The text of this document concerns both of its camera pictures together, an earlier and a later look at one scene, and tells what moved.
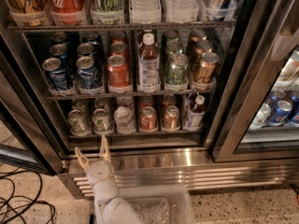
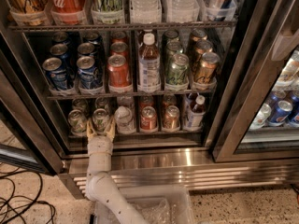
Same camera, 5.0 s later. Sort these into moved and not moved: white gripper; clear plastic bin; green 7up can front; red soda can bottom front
Moved: white gripper
Not moved: clear plastic bin; red soda can bottom front; green 7up can front
